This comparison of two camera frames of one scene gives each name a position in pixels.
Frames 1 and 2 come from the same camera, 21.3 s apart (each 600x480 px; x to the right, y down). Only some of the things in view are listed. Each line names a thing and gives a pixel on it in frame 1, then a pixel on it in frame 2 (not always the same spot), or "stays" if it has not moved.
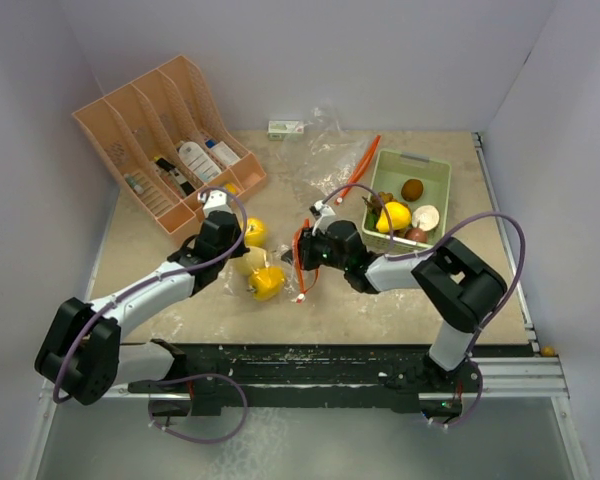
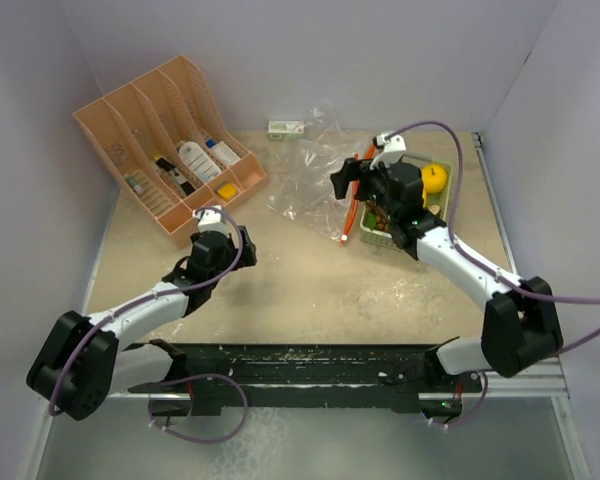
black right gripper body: (316, 251) to (372, 181)
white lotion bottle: (203, 167) stays
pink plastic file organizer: (165, 139) stays
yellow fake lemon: (256, 233) to (434, 178)
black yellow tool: (176, 175) stays
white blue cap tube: (223, 151) stays
